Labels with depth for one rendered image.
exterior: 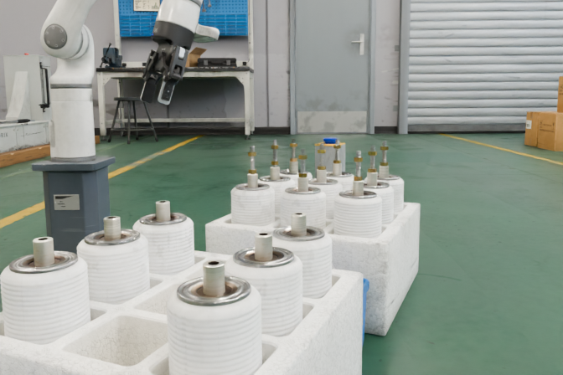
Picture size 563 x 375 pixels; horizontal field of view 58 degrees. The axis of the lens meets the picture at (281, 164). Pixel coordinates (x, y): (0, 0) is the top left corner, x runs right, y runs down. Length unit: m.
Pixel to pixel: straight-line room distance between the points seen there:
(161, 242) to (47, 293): 0.23
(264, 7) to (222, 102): 1.21
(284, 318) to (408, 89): 5.65
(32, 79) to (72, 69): 3.38
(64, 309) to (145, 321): 0.10
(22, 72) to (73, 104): 3.46
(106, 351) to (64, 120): 0.70
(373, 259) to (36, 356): 0.59
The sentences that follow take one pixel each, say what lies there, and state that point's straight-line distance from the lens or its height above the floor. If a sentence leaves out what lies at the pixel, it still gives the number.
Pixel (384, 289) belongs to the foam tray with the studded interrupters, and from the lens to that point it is 0.99.
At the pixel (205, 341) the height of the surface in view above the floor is 0.22.
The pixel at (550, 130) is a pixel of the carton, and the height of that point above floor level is 0.16.
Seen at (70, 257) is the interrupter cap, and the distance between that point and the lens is 0.69.
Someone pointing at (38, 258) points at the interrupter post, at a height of 0.26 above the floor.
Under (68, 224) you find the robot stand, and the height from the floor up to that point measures 0.16.
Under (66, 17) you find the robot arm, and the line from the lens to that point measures 1.27.
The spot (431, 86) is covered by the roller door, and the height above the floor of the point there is 0.55.
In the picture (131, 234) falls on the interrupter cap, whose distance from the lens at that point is 0.77.
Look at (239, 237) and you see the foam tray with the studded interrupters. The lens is 1.07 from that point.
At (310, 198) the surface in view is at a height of 0.24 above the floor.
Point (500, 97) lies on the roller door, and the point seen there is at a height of 0.42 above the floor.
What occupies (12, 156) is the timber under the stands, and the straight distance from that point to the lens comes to 3.94.
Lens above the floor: 0.45
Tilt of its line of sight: 8 degrees down
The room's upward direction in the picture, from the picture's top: straight up
